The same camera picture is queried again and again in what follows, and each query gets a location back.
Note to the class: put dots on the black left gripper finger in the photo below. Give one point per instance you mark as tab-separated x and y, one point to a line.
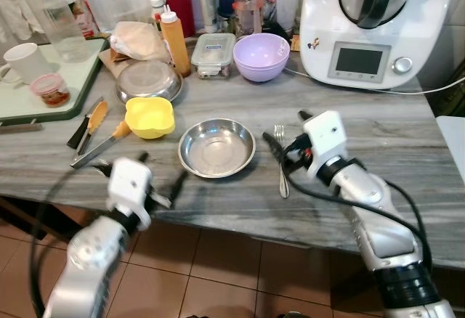
143	157
179	184

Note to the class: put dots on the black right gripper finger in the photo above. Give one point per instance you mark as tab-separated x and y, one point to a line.
275	147
303	115

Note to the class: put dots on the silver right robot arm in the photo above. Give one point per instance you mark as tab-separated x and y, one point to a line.
378	231

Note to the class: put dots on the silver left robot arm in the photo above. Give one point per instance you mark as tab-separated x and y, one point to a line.
83	260

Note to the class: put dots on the steel fork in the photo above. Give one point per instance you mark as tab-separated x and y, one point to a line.
282	180

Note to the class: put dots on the yellow plastic bowl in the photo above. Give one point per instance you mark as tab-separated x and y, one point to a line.
150	117

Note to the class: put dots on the steel tongs with orange tips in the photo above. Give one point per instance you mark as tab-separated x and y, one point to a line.
98	151

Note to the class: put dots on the shallow steel bowl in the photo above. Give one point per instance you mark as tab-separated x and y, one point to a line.
216	147

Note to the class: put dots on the purple plastic bowl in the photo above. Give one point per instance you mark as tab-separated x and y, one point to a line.
261	56

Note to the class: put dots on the round steel plate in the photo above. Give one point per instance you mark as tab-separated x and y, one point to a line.
149	82

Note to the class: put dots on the white kitchen cooking machine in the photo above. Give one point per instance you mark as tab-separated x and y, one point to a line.
327	20

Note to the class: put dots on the green-rimmed tray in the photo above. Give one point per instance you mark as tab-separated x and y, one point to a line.
80	78

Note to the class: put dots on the glass container with grey lid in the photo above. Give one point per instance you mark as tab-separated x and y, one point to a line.
213	53

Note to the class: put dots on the small red-lidded plastic tub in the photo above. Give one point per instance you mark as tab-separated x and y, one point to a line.
49	89

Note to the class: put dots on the orange sauce squeeze bottle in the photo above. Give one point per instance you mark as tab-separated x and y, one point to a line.
176	46

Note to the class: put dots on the beige wrapped bag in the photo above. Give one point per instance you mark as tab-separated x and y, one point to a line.
138	41

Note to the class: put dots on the white cabinet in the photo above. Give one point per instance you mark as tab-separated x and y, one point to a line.
454	140

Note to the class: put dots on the pink drinking bottle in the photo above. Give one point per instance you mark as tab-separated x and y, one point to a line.
248	2

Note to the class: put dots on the small white-capped bottle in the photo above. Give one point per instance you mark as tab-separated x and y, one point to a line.
157	9

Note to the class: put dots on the white mug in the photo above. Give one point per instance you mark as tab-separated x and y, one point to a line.
25	62

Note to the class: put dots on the maroon plastic canister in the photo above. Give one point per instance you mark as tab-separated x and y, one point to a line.
176	2

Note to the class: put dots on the clear bottle with orange cap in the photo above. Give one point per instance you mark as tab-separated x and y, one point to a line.
54	20

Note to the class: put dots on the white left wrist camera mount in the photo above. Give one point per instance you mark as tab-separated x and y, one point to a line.
129	184

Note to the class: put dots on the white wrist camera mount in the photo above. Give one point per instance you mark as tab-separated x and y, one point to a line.
325	140
129	184

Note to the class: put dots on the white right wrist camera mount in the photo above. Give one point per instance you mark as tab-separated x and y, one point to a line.
325	140

